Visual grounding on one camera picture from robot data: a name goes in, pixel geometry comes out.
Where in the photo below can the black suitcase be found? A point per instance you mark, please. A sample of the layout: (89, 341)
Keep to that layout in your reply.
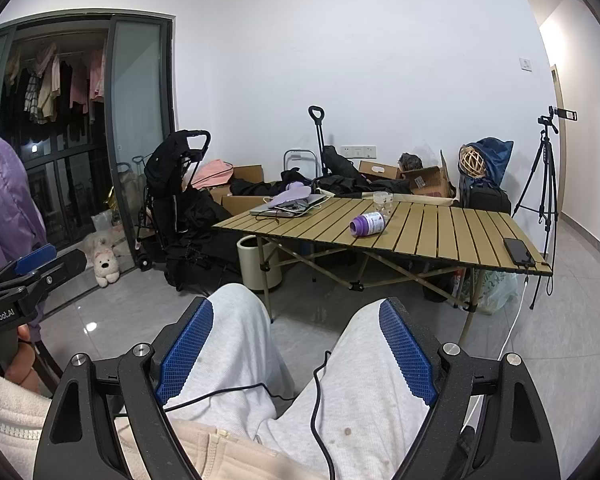
(487, 200)

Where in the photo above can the wooden door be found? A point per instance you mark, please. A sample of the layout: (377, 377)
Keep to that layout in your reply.
(556, 110)

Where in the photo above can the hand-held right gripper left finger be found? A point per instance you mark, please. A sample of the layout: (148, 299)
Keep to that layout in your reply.
(185, 355)

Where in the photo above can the flat cardboard box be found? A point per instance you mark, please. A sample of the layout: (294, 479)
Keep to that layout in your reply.
(240, 205)

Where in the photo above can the person's left hand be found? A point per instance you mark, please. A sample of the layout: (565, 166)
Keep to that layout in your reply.
(22, 365)

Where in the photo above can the metal frame chair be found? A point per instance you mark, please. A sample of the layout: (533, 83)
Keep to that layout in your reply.
(300, 157)

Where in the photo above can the wicker ball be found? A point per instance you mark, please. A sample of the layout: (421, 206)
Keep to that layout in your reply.
(472, 161)

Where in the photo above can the glass sliding door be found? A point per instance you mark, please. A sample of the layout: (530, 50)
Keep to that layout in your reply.
(135, 85)

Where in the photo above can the tan slatted folding table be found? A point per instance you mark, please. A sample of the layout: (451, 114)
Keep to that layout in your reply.
(430, 240)

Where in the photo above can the person's right leg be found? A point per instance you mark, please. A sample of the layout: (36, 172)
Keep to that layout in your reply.
(360, 390)

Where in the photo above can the black smartphone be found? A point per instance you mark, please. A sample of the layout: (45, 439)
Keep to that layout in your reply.
(519, 251)

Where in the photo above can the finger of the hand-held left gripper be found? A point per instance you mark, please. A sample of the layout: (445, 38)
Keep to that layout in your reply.
(35, 257)
(62, 267)

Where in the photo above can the white plush dog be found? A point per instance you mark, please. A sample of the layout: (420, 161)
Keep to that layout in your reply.
(105, 265)

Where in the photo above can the labelled cardboard box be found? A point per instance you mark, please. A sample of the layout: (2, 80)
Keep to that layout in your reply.
(427, 180)

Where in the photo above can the open cardboard box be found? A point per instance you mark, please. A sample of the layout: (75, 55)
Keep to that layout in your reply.
(247, 172)

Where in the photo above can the purple jacket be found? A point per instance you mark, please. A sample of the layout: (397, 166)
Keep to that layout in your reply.
(5, 200)

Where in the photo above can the dark fuzzy object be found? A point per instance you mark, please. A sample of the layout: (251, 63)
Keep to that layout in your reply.
(410, 161)

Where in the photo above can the patterned plastic bag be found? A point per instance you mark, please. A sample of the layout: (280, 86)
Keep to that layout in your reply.
(495, 292)

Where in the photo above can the purple cloth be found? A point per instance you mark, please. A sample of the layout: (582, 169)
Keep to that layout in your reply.
(292, 195)

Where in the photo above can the white fluffy cloth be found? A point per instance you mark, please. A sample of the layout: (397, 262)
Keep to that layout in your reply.
(107, 237)

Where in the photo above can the clear plastic cup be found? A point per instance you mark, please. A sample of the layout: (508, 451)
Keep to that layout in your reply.
(383, 205)

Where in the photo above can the purple bottle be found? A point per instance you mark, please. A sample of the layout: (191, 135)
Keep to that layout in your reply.
(370, 223)

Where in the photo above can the pink bag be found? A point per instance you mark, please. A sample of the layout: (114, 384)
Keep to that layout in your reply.
(215, 172)

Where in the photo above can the silver laptop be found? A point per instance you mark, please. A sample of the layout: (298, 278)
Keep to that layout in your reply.
(265, 212)

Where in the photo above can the row of hanging clothes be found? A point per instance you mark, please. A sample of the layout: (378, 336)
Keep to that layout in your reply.
(50, 85)

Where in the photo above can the cream waste bin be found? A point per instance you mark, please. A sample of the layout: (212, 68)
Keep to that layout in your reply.
(252, 265)

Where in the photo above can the black tripod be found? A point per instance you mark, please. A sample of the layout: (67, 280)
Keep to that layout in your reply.
(545, 160)

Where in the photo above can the blue bag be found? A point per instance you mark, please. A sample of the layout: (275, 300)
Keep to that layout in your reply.
(497, 160)

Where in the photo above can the person's left leg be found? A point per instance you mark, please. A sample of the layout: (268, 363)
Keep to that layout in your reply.
(235, 340)

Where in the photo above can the person's cream jacket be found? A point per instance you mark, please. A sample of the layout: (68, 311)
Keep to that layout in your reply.
(205, 455)

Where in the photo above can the person's left forearm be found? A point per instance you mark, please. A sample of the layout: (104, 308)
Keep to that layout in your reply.
(5, 425)

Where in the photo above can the phone on tripod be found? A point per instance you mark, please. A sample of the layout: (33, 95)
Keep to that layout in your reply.
(567, 115)

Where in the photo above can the pile of black clothes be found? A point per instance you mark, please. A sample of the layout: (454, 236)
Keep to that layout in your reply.
(340, 185)

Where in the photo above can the person's leg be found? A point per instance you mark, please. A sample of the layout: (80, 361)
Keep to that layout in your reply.
(360, 390)
(235, 340)

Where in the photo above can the black stroller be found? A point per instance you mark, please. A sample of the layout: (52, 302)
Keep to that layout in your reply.
(170, 160)

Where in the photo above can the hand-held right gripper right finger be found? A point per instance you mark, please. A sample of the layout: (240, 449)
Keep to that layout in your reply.
(406, 355)

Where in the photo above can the white wall outlet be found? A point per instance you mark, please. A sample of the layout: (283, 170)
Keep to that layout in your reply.
(359, 150)

